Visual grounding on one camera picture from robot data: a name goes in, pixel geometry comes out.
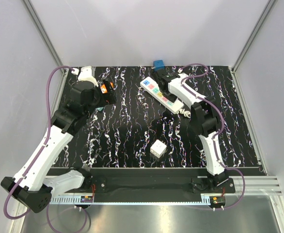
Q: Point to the blue cube adapter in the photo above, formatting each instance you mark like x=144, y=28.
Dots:
x=158, y=65

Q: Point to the white multicolour power strip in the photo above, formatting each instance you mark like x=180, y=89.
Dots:
x=151, y=87

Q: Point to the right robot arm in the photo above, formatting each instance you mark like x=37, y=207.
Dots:
x=206, y=122

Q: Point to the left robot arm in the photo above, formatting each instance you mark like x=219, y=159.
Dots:
x=30, y=186

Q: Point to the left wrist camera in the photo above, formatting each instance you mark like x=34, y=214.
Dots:
x=86, y=74

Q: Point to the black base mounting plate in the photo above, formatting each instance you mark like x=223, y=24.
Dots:
x=143, y=185

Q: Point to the orange power strip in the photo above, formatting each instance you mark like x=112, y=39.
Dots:
x=104, y=89

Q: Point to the white power strip cord plug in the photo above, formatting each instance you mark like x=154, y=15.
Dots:
x=185, y=113

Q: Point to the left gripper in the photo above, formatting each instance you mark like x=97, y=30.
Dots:
x=110, y=97

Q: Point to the white cube adapter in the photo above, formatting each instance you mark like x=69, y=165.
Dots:
x=158, y=149

